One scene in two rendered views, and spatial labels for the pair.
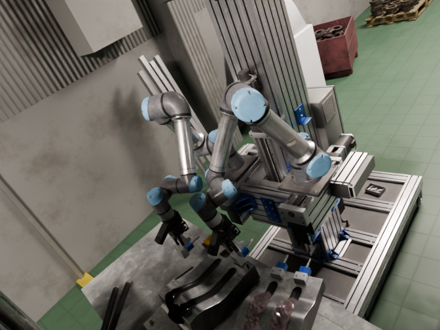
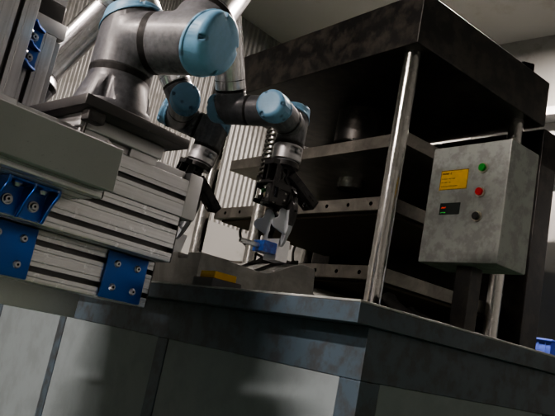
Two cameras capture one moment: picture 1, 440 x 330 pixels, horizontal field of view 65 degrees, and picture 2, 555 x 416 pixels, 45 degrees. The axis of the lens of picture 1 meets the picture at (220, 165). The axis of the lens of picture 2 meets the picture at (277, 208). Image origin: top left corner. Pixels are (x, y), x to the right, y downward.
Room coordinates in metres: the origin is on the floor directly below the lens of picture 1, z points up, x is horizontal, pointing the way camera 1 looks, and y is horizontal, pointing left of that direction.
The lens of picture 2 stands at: (2.98, 0.11, 0.69)
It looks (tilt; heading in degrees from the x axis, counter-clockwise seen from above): 12 degrees up; 172
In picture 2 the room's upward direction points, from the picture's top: 11 degrees clockwise
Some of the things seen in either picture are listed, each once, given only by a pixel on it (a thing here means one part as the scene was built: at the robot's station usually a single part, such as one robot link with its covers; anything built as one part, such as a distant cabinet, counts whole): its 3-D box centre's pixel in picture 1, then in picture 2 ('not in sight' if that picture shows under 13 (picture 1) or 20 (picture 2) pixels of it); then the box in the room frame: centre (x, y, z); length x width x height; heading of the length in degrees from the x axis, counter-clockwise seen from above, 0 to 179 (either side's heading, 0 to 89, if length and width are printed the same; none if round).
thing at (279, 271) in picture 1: (282, 266); not in sight; (1.08, -0.07, 0.85); 0.13 x 0.05 x 0.05; 137
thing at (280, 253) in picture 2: (189, 244); (261, 246); (1.38, 0.31, 0.93); 0.13 x 0.05 x 0.05; 120
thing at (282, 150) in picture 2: (165, 213); (287, 155); (1.37, 0.33, 1.17); 0.08 x 0.08 x 0.05
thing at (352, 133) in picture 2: not in sight; (361, 125); (0.15, 0.80, 1.75); 1.30 x 0.84 x 0.61; 30
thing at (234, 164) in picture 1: (229, 158); (114, 98); (1.75, -0.06, 1.09); 0.15 x 0.15 x 0.10
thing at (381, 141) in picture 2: not in sight; (362, 178); (0.12, 0.85, 1.51); 1.10 x 0.70 x 0.05; 30
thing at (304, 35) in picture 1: (281, 59); not in sight; (4.22, -1.25, 0.71); 0.73 x 0.66 x 1.42; 128
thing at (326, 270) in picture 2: not in sight; (341, 287); (0.13, 0.84, 1.01); 1.10 x 0.74 x 0.05; 30
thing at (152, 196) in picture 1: (158, 200); (292, 125); (1.37, 0.33, 1.25); 0.09 x 0.08 x 0.11; 148
